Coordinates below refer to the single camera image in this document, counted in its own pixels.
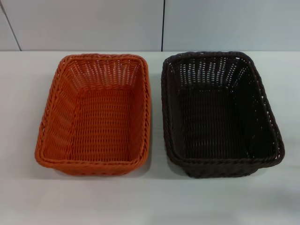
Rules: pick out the orange woven plastic basket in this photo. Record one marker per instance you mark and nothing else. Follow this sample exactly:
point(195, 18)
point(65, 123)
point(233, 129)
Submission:
point(103, 122)

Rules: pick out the dark brown woven basket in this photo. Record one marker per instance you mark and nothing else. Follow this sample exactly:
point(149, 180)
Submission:
point(218, 122)

